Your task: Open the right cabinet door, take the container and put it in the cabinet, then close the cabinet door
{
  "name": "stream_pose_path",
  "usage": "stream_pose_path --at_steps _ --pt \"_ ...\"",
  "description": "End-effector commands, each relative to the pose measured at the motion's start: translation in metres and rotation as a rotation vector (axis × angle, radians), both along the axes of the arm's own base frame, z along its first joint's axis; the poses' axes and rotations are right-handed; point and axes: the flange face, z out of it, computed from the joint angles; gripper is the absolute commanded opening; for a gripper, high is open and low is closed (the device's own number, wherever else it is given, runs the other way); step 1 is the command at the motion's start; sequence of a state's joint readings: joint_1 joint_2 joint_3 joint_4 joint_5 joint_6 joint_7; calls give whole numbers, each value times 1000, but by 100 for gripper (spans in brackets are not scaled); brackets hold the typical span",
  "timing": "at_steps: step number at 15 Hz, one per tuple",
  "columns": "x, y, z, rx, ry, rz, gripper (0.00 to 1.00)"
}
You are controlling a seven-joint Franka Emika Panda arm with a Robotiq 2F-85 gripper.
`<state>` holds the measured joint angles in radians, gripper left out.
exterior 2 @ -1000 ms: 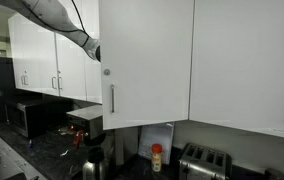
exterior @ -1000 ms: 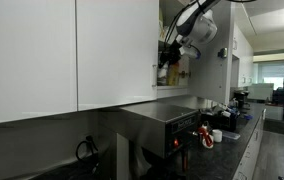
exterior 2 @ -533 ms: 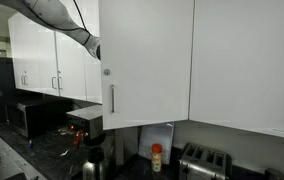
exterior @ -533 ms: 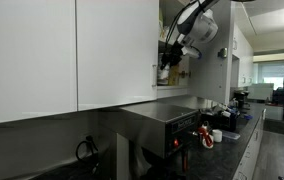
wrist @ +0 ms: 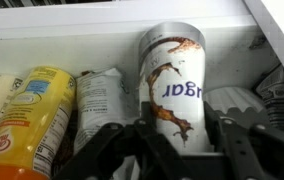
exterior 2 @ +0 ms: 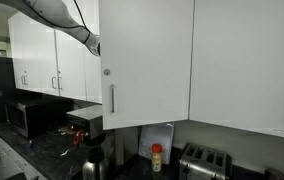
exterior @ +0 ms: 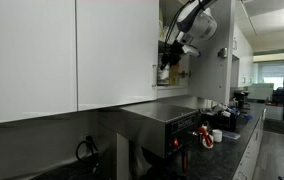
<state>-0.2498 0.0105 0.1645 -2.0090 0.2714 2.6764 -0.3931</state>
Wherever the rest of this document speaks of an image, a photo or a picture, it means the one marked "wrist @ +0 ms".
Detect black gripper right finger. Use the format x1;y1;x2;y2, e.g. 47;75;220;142
203;101;284;180

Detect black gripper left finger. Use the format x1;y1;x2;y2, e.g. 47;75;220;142
51;101;196;180

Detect white sugar container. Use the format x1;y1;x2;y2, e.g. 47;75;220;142
137;21;213;154

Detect white cabinet shelving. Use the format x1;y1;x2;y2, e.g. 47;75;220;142
0;0;283;111

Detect white cabinet door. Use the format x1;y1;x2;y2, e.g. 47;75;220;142
243;0;284;98

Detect white coffee filters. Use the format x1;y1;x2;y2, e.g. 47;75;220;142
202;86;271;124

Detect white paper bag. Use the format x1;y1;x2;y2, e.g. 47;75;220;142
72;67;131;158

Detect printed packet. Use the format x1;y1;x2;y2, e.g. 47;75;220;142
254;63;284;136

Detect yellow creamer bottle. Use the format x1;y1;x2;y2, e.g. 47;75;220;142
0;65;77;180

